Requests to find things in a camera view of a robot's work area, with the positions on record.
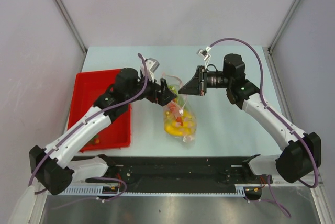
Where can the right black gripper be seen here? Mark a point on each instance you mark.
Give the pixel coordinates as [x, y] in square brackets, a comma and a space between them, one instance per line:
[196, 86]

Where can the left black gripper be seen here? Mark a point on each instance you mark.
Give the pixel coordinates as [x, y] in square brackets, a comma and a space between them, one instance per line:
[162, 98]

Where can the green cucumber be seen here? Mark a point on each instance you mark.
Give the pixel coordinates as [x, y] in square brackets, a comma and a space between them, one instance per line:
[174, 89]

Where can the orange carrot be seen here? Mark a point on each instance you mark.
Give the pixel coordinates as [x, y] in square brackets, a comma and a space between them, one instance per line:
[176, 114]

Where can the clear zip top bag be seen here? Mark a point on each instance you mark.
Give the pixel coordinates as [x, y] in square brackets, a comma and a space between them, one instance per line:
[174, 80]

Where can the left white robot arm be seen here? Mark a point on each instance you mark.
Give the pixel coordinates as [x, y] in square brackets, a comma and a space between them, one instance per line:
[53, 166]

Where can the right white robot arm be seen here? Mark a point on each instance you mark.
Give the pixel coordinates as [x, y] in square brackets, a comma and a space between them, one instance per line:
[301, 151]

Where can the red strawberries with leaves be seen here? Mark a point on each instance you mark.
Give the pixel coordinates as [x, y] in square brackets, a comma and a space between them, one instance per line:
[94, 141]

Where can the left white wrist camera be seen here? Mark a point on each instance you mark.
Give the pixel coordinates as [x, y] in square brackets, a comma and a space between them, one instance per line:
[152, 65]

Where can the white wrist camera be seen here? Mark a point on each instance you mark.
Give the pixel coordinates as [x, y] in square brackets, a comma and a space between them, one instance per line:
[204, 53]
[152, 65]

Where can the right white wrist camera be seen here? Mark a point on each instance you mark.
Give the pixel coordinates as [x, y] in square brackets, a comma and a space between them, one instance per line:
[204, 53]

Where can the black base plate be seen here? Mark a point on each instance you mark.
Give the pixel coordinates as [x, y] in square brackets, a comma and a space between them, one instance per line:
[202, 174]

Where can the white slotted cable duct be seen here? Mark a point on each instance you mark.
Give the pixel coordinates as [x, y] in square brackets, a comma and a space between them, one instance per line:
[110, 190]

